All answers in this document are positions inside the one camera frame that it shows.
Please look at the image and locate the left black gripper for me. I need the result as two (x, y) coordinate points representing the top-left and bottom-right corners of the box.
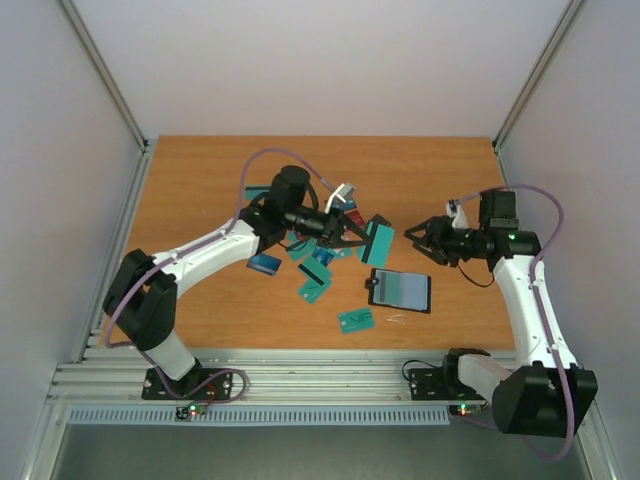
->
(286, 206), (372, 249)

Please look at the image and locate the long teal card with stripe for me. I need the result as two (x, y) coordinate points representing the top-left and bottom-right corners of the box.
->
(358, 221), (395, 268)

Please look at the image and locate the black leather card holder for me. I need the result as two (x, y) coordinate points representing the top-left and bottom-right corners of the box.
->
(364, 268), (432, 314)

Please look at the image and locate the teal card black stripe front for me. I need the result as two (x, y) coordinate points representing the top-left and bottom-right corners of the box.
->
(373, 269), (401, 306)

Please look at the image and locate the teal VIP card front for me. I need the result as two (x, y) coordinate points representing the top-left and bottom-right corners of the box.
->
(338, 308), (375, 334)

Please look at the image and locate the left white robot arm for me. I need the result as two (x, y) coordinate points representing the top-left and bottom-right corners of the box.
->
(102, 165), (370, 398)

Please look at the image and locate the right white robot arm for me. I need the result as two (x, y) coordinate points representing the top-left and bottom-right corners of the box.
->
(404, 186), (598, 440)

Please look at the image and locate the red credit card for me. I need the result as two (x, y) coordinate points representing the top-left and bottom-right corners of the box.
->
(346, 209), (366, 228)

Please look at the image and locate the blue card centre pile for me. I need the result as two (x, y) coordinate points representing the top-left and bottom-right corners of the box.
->
(312, 248), (335, 267)

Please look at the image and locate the black credit card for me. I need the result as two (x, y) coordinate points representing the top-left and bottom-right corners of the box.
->
(370, 214), (391, 227)

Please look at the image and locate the teal chip card centre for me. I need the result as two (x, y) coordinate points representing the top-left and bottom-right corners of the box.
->
(287, 239), (317, 261)

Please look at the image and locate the dark blue card left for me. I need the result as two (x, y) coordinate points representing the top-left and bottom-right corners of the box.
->
(247, 254), (282, 276)

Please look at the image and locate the teal card far back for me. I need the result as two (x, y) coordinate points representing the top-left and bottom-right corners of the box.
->
(244, 185), (270, 201)

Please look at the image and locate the right small circuit board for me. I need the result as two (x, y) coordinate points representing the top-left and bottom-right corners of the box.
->
(449, 403), (486, 417)

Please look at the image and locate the small circuit board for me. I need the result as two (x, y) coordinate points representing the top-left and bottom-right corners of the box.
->
(175, 403), (208, 421)
(449, 403), (486, 417)

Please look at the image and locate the left small circuit board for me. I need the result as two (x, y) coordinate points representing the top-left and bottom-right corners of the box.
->
(175, 403), (208, 421)

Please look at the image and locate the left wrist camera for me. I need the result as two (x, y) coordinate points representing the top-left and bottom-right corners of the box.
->
(325, 183), (356, 213)

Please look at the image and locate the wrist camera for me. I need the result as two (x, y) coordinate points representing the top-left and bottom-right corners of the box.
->
(445, 199), (469, 229)
(325, 183), (356, 213)

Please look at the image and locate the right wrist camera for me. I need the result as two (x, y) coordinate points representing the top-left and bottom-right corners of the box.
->
(445, 199), (469, 229)

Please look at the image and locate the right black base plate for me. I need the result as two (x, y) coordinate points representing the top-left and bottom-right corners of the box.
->
(405, 368), (485, 402)

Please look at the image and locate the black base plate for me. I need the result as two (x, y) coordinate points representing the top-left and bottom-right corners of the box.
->
(405, 368), (485, 402)
(141, 368), (234, 401)

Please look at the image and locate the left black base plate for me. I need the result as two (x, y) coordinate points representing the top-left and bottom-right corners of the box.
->
(141, 368), (234, 401)

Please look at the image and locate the left aluminium corner post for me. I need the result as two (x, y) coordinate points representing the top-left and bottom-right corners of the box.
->
(55, 0), (150, 154)

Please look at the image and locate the aluminium corner post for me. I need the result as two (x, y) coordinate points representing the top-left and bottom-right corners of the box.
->
(55, 0), (150, 154)
(492, 0), (587, 155)

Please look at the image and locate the right aluminium corner post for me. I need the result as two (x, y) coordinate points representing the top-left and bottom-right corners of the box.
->
(492, 0), (587, 155)

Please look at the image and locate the aluminium front rail frame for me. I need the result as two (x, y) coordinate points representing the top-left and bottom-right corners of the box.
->
(45, 347), (596, 406)

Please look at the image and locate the grey slotted cable duct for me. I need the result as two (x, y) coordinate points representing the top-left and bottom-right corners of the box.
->
(67, 405), (450, 427)

